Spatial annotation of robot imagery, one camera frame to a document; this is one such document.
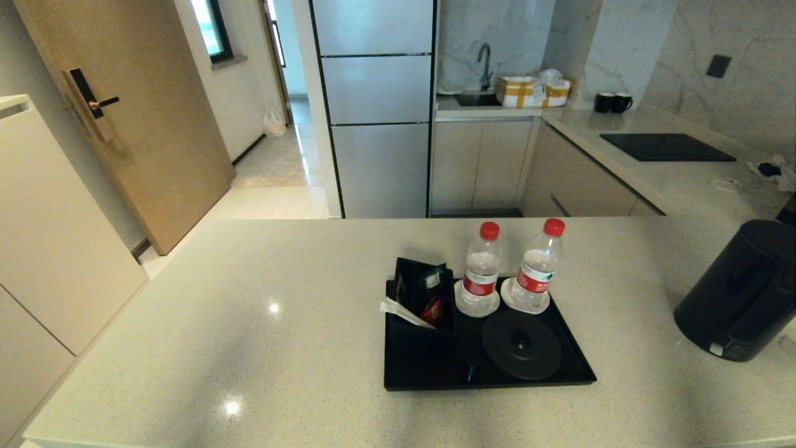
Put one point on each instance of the dark flat device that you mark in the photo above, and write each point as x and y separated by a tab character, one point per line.
790	211

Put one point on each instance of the cardboard box yellow tape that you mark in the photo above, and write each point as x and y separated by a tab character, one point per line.
528	92

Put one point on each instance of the beige sink base cabinet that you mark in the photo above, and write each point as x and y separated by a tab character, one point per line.
479	165

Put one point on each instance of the black organizer box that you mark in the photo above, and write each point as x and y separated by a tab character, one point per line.
410	280

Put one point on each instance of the clear water bottle red cap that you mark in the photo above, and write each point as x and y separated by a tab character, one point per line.
480	274
538	267

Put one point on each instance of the round white coaster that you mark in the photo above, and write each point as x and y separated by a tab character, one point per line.
463	308
507	302

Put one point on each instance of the black wall socket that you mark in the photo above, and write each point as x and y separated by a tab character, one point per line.
719	66

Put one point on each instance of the black mug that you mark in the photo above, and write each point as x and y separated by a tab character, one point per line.
603	102
623	102

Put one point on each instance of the wooden door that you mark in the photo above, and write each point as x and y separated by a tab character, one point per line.
155	124

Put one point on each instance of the steel sink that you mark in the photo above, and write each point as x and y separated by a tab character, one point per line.
477	98

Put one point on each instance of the dark framed window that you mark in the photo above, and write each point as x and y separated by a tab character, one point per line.
217	28

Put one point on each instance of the beige counter base cabinet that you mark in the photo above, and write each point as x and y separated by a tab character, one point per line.
584	186

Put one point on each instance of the small black gadget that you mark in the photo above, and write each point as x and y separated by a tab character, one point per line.
771	168

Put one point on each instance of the black round kettle base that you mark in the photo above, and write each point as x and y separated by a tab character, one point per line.
522	345

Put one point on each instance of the white tall cabinet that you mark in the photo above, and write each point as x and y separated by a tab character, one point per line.
50	249

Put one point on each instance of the green tea packet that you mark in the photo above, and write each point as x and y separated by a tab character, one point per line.
432	277

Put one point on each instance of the silver refrigerator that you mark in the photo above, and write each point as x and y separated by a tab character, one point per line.
379	155

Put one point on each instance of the black rectangular tray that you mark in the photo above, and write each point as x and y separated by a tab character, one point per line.
423	364

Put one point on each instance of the white plastic bag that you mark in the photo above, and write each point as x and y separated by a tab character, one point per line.
273	123

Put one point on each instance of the dark kitchen faucet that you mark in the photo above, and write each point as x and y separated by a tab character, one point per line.
485	64

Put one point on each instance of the white crumpled cloth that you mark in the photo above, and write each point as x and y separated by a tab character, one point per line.
788	179

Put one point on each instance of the black induction cooktop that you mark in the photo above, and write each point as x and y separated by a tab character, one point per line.
666	147

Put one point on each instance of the black electric kettle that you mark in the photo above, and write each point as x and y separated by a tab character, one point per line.
740	292

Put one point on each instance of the red sachet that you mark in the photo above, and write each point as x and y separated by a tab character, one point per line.
433	310

